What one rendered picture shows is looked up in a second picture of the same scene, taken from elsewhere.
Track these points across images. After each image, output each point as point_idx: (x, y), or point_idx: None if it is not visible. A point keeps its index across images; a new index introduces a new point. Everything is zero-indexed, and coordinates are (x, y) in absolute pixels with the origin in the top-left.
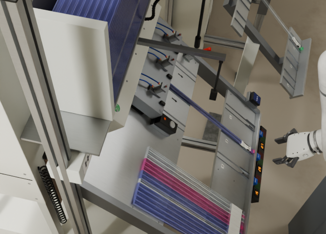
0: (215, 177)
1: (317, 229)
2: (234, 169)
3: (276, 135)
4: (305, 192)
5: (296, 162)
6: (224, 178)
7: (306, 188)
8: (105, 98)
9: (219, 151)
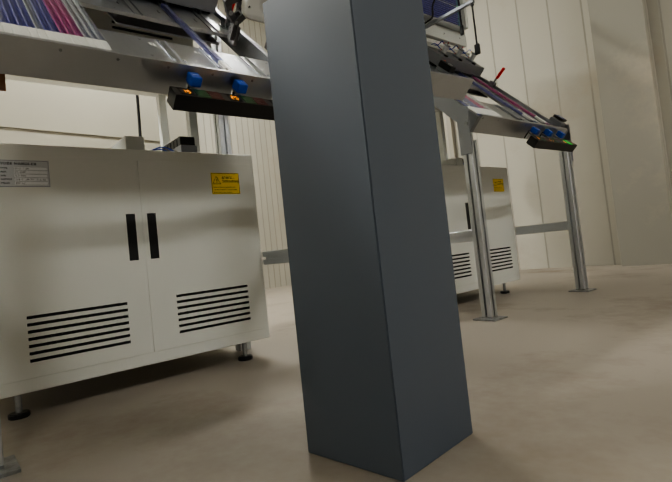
0: (121, 34)
1: (280, 168)
2: (169, 55)
3: (496, 347)
4: (486, 391)
5: None
6: (136, 44)
7: (495, 388)
8: None
9: (168, 43)
